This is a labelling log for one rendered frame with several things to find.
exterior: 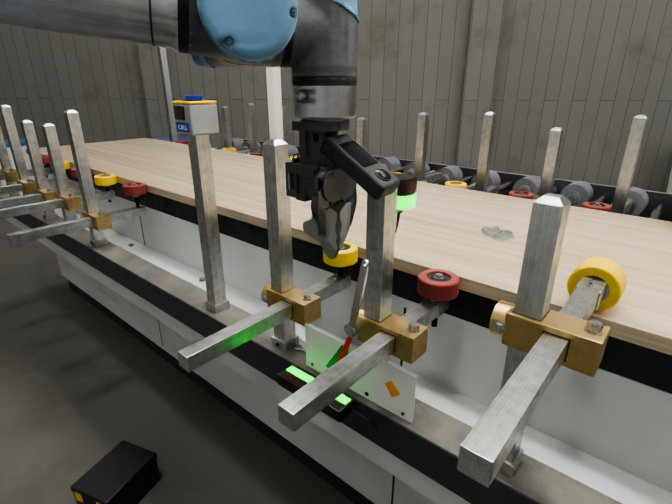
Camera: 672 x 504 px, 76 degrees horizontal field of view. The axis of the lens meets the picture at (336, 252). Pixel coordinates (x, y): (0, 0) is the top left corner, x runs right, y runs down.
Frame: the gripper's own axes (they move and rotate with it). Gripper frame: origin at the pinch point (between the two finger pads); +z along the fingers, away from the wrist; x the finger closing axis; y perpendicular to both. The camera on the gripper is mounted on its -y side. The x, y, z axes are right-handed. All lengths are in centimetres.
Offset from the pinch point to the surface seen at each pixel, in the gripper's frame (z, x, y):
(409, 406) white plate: 27.4, -5.5, -12.2
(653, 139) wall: 30, -521, 6
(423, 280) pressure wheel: 10.1, -19.1, -5.6
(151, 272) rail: 31, -8, 83
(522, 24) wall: -79, -433, 129
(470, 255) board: 10.7, -38.5, -6.4
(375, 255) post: 1.6, -6.1, -3.4
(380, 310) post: 11.4, -6.2, -4.8
